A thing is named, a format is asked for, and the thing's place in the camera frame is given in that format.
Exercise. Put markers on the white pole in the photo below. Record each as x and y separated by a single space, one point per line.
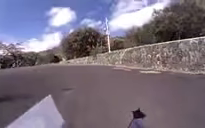
108 36

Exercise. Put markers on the grey asphalt road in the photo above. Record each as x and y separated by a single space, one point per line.
100 93

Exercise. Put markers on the row of trees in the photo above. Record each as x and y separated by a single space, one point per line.
83 41

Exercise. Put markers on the pale painted road line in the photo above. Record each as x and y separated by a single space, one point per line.
150 71

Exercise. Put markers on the robot's own part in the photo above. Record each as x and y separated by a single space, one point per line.
137 118

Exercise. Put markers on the grey stone wall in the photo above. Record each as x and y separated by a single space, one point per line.
170 55

